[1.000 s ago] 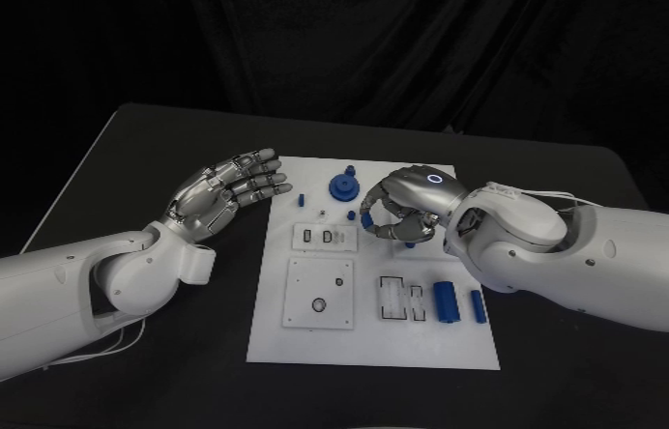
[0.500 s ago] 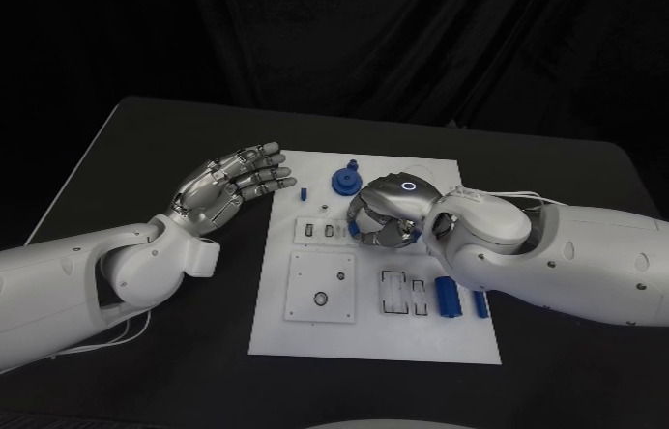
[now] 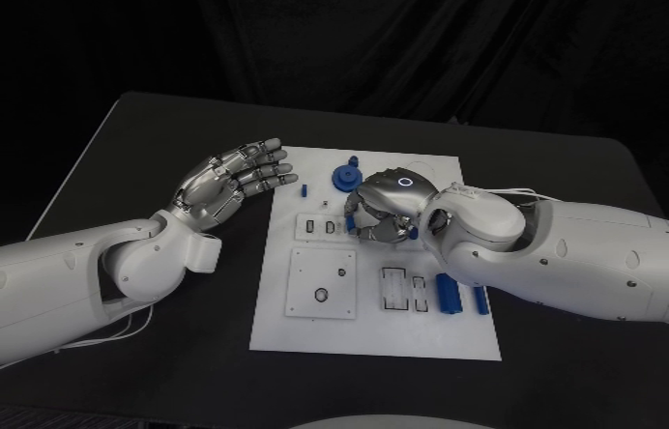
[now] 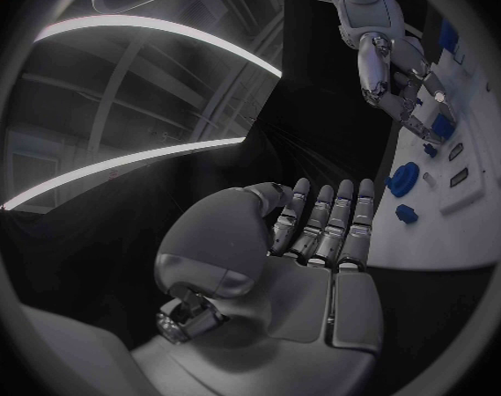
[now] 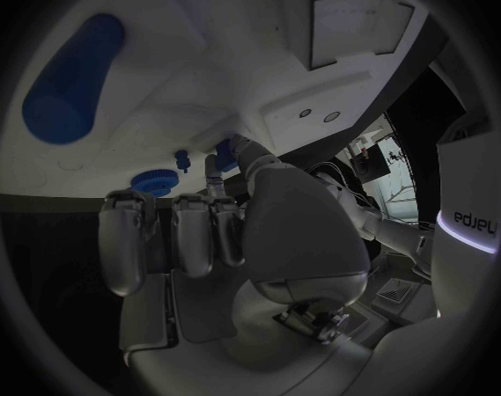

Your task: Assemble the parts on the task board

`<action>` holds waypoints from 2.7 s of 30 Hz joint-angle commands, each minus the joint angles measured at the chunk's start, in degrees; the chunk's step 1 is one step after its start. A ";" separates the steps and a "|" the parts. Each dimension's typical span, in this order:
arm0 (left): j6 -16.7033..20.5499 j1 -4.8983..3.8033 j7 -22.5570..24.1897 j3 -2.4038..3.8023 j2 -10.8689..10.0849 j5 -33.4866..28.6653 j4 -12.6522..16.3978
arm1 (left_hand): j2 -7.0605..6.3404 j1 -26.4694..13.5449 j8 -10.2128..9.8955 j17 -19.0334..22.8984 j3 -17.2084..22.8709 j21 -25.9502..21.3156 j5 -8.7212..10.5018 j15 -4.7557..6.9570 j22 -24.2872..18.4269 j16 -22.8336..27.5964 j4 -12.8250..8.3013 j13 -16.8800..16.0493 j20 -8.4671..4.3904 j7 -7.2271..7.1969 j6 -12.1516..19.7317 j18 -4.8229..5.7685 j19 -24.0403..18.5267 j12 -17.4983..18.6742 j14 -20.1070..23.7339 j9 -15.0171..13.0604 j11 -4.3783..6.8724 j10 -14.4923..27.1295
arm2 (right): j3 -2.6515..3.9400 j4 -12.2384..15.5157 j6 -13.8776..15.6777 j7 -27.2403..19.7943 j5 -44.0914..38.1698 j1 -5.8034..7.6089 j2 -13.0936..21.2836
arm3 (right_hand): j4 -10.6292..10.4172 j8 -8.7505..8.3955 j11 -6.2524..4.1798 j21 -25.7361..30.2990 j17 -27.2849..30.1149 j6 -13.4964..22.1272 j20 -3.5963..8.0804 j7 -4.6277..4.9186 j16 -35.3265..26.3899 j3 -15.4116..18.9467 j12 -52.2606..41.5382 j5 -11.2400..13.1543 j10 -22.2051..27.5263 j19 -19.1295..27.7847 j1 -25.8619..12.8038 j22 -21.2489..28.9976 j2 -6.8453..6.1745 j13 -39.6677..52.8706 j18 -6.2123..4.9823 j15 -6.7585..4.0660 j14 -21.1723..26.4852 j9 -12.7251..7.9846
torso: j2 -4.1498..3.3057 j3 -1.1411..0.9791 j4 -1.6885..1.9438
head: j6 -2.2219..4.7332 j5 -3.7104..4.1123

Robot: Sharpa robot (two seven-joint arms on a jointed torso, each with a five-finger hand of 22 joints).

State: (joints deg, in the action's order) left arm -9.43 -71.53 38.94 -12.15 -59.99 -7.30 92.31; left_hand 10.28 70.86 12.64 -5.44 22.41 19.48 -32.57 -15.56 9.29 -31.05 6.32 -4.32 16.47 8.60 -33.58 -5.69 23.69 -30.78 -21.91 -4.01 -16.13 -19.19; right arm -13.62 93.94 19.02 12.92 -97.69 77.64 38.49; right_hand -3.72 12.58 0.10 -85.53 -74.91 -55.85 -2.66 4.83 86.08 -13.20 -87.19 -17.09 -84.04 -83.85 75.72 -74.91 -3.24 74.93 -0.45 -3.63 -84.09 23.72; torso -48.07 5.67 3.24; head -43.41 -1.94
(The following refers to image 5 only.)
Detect blue long cylinder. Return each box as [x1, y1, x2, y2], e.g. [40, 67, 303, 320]
[21, 12, 126, 146]

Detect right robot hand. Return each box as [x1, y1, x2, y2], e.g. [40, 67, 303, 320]
[97, 134, 376, 396]

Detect white task board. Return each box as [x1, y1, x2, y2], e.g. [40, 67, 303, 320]
[0, 0, 432, 203]

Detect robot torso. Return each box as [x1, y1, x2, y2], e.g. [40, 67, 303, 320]
[428, 61, 501, 325]

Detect white cable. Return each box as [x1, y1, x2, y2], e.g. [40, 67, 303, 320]
[306, 160, 362, 206]

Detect blue block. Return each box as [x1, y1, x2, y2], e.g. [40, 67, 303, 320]
[215, 138, 240, 173]

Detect blue peg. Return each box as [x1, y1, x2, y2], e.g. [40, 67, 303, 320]
[173, 149, 192, 174]

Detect blue gear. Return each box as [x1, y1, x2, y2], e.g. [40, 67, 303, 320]
[129, 168, 181, 200]

